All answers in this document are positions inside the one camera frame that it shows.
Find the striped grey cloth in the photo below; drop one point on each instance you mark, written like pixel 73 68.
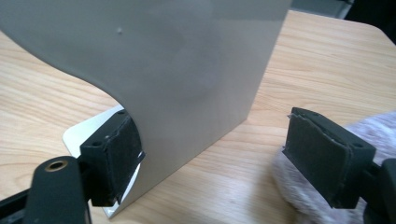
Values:
pixel 299 193

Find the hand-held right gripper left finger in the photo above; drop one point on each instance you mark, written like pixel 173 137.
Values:
pixel 112 161

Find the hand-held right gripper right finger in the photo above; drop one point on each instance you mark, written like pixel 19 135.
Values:
pixel 323 158

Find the expandable grey metal bookend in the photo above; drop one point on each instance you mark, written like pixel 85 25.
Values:
pixel 186 62

